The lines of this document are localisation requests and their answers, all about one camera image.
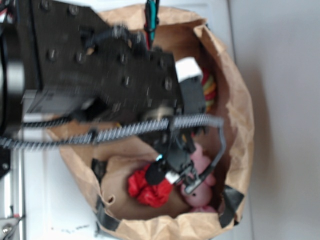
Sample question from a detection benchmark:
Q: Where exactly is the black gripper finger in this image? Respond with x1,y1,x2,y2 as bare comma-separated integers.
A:
174,161,202,194

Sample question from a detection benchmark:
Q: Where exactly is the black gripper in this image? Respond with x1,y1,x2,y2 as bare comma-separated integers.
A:
94,46,206,186

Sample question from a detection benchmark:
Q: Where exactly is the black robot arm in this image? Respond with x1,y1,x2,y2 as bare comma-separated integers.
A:
0,0,208,194

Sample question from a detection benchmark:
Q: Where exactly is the brown paper bag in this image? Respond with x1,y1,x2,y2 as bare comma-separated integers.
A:
48,6,255,240

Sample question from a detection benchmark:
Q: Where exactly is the pink plush pig toy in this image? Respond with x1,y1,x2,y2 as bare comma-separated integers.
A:
177,142,217,213

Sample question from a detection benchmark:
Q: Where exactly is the multicolour twisted rope toy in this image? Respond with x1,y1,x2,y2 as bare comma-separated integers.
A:
201,67,217,112

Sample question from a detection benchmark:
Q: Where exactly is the aluminium frame rail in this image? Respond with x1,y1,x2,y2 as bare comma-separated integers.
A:
0,150,27,240

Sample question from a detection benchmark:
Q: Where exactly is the black metal bracket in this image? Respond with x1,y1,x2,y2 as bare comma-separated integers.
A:
0,147,11,179

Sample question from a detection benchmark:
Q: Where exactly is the grey braided cable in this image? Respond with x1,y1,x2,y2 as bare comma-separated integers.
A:
0,115,227,185

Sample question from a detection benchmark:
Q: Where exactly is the red green wire bundle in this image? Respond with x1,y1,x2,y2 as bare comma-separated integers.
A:
142,0,161,50

